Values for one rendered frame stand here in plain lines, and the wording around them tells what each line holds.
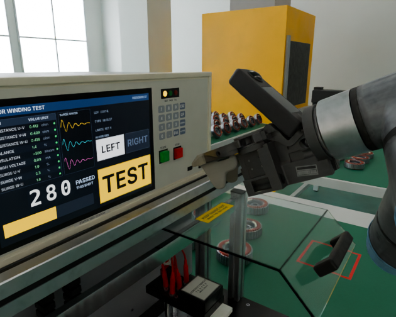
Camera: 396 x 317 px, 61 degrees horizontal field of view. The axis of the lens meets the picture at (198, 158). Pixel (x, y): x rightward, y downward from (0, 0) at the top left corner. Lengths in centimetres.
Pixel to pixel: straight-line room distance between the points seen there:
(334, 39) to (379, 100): 534
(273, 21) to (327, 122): 366
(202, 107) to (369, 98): 35
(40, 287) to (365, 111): 41
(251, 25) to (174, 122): 360
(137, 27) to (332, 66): 299
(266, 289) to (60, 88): 75
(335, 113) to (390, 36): 520
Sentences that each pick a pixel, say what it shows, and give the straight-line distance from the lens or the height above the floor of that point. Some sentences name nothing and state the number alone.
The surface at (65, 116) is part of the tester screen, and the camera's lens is 44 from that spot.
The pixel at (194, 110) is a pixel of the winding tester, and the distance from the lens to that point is 63.
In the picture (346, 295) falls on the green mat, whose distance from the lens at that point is 102.
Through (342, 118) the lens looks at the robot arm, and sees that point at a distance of 39.
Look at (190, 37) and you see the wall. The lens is 690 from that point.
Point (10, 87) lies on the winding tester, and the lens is 41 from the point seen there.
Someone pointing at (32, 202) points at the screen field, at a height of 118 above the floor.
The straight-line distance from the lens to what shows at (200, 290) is 68.
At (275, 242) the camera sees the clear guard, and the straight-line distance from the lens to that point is 55.
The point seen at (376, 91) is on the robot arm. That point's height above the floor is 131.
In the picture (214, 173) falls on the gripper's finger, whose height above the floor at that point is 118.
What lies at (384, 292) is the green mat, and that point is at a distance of 108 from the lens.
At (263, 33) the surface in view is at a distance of 407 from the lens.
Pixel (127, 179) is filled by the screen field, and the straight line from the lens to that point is 52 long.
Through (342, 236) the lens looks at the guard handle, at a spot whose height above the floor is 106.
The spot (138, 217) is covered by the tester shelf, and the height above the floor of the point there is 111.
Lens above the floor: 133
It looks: 16 degrees down
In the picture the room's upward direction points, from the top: straight up
